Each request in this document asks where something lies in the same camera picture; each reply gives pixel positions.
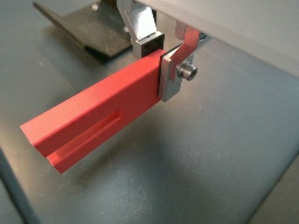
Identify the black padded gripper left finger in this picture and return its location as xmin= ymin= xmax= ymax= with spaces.
xmin=116 ymin=0 xmax=164 ymax=59

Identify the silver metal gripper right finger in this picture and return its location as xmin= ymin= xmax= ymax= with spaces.
xmin=158 ymin=22 xmax=210 ymax=102

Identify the red double-square bar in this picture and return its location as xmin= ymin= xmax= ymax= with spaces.
xmin=21 ymin=50 xmax=164 ymax=172

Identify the black curved holder stand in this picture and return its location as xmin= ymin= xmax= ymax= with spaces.
xmin=32 ymin=0 xmax=130 ymax=58

